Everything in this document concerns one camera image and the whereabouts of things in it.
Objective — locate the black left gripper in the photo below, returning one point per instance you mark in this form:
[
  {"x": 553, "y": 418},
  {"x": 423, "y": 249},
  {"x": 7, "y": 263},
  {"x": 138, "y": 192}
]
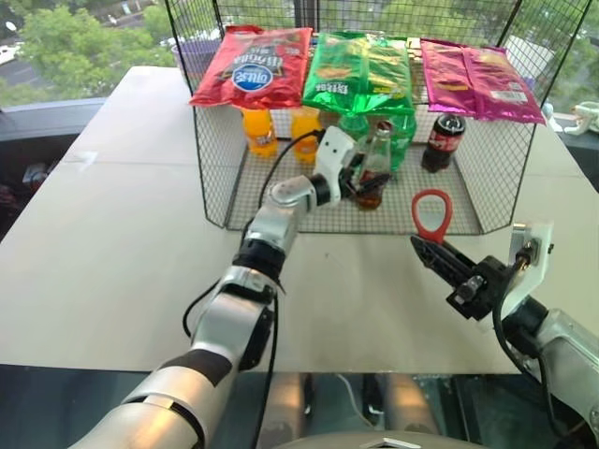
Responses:
[{"x": 350, "y": 180}]

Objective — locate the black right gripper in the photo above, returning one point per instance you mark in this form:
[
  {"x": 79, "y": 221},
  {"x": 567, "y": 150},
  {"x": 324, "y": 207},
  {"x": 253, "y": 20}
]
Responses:
[{"x": 484, "y": 285}]

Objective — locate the glass bottle with brown drink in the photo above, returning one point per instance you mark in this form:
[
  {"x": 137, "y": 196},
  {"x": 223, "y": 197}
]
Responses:
[{"x": 375, "y": 156}]

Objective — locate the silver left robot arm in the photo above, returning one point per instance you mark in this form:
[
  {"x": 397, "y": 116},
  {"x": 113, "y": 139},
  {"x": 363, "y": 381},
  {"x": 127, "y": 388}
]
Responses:
[{"x": 276, "y": 220}]

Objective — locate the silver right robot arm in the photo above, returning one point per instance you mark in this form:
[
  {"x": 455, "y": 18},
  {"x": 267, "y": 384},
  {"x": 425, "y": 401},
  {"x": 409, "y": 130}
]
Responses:
[{"x": 561, "y": 337}]

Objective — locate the green soda bottle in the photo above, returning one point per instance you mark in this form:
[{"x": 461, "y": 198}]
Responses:
[
  {"x": 402, "y": 138},
  {"x": 353, "y": 126}
]

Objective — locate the orange soda bottle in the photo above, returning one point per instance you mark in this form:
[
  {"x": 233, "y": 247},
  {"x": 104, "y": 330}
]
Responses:
[
  {"x": 304, "y": 135},
  {"x": 259, "y": 133}
]

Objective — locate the cola plastic bottle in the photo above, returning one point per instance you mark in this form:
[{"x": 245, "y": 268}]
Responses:
[{"x": 442, "y": 142}]

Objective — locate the green chips bag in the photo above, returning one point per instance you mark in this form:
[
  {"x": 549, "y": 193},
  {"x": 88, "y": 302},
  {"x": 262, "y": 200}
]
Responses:
[{"x": 360, "y": 75}]

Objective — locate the grey rounded robot leg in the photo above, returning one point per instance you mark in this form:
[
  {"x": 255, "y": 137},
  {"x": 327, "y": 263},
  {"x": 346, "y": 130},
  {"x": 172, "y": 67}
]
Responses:
[
  {"x": 412, "y": 402},
  {"x": 287, "y": 402}
]

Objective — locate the magenta chips bag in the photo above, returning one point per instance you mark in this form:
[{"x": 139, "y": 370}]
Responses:
[{"x": 486, "y": 79}]

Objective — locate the red chips bag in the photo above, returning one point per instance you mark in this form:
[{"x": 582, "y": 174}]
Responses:
[{"x": 255, "y": 70}]

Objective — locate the grey rounded robot torso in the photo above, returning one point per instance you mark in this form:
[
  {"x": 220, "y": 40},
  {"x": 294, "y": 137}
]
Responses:
[{"x": 388, "y": 440}]

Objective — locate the purple container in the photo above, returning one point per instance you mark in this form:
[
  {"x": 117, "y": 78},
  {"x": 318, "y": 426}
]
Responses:
[{"x": 187, "y": 53}]

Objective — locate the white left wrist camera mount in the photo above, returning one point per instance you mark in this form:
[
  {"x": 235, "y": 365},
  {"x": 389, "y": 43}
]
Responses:
[{"x": 333, "y": 156}]

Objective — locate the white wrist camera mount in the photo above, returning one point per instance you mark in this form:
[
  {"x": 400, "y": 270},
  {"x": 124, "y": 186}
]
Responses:
[
  {"x": 538, "y": 262},
  {"x": 333, "y": 156}
]

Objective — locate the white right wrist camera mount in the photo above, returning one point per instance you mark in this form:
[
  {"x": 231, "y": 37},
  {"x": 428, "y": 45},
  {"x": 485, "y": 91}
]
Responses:
[{"x": 538, "y": 262}]

